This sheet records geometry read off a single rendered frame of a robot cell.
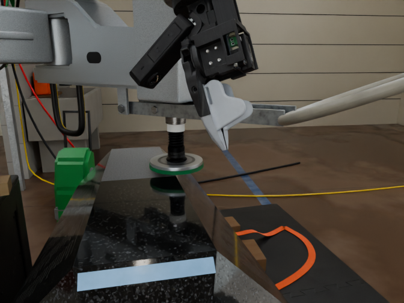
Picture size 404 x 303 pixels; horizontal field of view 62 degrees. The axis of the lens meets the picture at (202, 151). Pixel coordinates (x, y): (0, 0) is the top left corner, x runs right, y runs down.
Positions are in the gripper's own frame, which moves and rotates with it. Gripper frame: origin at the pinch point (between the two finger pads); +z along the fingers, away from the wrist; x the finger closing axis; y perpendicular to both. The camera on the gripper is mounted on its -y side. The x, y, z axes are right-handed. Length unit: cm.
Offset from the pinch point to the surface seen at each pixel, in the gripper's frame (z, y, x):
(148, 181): 4, -56, 66
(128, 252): 18.8, -38.2, 23.6
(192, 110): -17, -31, 66
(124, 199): 7, -56, 49
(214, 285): 30.4, -20.1, 28.5
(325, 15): -203, 27, 604
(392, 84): -4.6, 26.6, 38.8
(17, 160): -45, -276, 186
